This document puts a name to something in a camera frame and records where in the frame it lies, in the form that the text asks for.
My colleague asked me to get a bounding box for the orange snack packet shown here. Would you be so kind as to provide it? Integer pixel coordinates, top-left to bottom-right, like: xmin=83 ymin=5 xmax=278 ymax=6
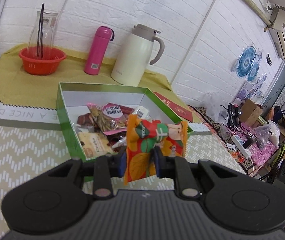
xmin=124 ymin=114 xmax=188 ymax=184

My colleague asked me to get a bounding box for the pink nuts snack packet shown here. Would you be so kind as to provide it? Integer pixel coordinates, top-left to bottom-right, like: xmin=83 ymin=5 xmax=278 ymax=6
xmin=87 ymin=103 xmax=134 ymax=135

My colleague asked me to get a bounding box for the dark red snack packet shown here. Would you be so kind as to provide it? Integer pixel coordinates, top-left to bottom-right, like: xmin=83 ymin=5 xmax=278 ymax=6
xmin=77 ymin=113 xmax=94 ymax=126

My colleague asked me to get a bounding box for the beige biscuit packet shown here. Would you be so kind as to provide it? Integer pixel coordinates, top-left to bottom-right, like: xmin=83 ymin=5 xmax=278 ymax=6
xmin=78 ymin=132 xmax=114 ymax=159

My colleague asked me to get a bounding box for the red envelope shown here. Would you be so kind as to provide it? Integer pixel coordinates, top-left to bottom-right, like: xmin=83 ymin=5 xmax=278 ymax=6
xmin=154 ymin=92 xmax=193 ymax=122

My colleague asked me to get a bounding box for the green cardboard box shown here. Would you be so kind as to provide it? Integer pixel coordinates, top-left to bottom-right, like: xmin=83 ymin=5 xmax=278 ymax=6
xmin=56 ymin=82 xmax=181 ymax=162

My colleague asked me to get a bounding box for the white power strip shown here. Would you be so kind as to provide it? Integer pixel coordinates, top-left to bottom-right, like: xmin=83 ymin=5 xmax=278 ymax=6
xmin=231 ymin=135 xmax=252 ymax=158

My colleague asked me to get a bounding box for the cream thermal jug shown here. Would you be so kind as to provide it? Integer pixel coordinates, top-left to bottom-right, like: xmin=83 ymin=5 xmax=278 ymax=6
xmin=111 ymin=24 xmax=165 ymax=87

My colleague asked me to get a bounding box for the brown cardboard box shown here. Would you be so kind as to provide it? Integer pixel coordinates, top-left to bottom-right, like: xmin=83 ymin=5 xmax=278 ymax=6
xmin=240 ymin=99 xmax=263 ymax=127

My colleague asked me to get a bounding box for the beige chevron table mat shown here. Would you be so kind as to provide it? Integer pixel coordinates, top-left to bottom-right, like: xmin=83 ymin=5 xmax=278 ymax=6
xmin=0 ymin=126 xmax=245 ymax=238

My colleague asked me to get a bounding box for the pink thermos bottle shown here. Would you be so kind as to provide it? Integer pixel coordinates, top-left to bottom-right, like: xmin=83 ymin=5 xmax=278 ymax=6
xmin=84 ymin=26 xmax=115 ymax=75

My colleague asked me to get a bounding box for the red plastic basket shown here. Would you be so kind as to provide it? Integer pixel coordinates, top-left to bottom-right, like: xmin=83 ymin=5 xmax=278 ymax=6
xmin=18 ymin=48 xmax=67 ymax=75

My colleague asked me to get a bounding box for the mustard yellow tablecloth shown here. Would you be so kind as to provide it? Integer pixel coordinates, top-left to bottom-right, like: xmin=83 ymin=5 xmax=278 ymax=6
xmin=0 ymin=42 xmax=208 ymax=126

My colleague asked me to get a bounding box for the black chopsticks pair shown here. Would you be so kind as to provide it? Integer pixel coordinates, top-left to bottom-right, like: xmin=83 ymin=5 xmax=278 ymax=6
xmin=36 ymin=3 xmax=45 ymax=59

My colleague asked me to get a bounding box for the clear glass carafe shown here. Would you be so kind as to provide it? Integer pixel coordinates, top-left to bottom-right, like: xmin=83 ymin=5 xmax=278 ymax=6
xmin=27 ymin=11 xmax=58 ymax=59

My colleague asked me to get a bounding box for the blue round wall decoration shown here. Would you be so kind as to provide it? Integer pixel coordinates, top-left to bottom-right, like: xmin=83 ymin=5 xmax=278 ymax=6
xmin=235 ymin=46 xmax=262 ymax=82

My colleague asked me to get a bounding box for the wall air conditioner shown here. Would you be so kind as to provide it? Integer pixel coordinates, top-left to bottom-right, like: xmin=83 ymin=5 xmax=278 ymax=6
xmin=264 ymin=6 xmax=285 ymax=60

